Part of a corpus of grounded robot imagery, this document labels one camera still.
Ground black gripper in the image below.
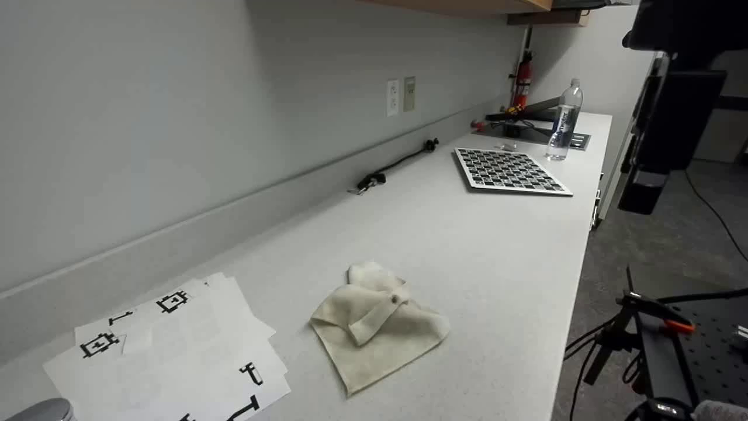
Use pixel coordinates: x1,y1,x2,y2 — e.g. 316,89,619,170
617,68,729,217

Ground white cloth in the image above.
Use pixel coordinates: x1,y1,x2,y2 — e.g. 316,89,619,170
309,259,454,397

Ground clear plastic water bottle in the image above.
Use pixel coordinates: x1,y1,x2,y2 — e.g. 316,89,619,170
545,76,585,163

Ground checkerboard calibration board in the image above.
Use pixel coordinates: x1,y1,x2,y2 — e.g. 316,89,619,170
452,144,576,199

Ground black tools pile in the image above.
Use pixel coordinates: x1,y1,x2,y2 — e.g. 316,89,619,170
471,95,565,144

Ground red fire extinguisher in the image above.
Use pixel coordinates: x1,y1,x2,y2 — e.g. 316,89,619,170
509,26,535,114

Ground black perforated breadboard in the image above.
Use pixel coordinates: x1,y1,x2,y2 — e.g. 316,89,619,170
653,294,748,407

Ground black rod tool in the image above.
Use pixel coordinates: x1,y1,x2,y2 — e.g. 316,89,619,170
355,136,441,193

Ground white printed marker paper sheet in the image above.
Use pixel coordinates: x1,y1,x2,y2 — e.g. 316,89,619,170
42,329,292,421
72,270,276,369

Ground black floor cable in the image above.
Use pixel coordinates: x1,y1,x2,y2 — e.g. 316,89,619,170
682,168,748,266

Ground black clamp with red handle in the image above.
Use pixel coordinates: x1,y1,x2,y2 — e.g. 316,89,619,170
583,266,700,387

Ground black tripod cables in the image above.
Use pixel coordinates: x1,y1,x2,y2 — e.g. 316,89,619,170
563,314,626,421

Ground wooden wall cabinet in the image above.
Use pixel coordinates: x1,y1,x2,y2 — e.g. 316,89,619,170
366,0,591,26

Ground white wall outlet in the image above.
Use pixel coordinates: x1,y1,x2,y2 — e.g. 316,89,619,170
387,76,402,120

